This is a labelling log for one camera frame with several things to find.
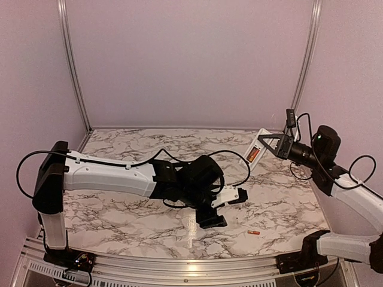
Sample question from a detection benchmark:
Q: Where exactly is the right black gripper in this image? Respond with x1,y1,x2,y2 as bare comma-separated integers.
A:
259,133,323,169

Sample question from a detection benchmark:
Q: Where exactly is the white remote control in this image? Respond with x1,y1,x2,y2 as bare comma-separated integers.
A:
243,128,271,170

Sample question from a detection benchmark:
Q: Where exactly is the orange battery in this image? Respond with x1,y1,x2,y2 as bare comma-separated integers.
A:
247,230,260,235
247,148,260,163

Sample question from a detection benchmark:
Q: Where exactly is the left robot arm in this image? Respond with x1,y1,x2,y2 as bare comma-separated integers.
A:
32,141,227,266

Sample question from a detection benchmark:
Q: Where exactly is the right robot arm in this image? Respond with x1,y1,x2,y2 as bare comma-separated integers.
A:
258,125,382,273

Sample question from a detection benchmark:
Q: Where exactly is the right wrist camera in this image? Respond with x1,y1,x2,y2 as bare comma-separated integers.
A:
286,109,296,129

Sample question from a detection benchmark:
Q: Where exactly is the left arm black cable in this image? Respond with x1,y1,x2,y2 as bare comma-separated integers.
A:
15,148,252,199

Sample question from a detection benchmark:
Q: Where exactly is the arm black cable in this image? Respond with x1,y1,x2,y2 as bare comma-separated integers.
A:
282,112,378,192
15,148,252,199

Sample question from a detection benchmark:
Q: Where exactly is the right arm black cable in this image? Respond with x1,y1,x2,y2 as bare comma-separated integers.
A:
282,112,378,192

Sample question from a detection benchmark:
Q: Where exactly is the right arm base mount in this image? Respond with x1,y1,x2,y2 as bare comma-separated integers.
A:
276,252,329,274

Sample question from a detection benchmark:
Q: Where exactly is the front aluminium rail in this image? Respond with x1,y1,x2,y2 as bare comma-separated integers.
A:
11,238,359,286

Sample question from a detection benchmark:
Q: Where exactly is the right aluminium frame post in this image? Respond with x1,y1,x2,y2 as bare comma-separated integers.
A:
290,0,323,111

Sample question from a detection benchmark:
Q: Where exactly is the aluminium frame post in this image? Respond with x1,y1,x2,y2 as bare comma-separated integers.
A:
57,0,92,133
290,0,323,111

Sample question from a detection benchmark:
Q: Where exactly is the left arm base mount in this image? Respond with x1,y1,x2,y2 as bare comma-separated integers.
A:
44,249,95,272

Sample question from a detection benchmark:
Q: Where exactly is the left aluminium frame post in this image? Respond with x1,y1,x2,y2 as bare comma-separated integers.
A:
57,0,92,133

